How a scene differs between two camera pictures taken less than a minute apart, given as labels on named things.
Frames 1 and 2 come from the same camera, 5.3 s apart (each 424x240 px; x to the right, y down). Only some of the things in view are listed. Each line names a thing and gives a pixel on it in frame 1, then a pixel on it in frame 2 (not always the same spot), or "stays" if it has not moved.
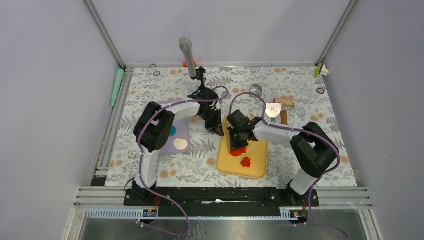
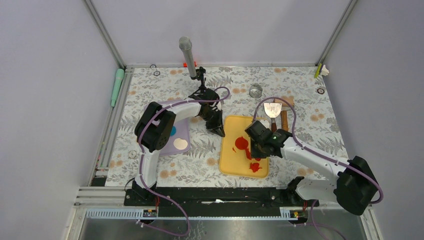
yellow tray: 230,165 stays
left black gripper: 216,126 stays
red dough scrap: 246,162 to 254,166
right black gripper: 234,145 to 255,154
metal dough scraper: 272,110 stays
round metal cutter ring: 256,89 stays
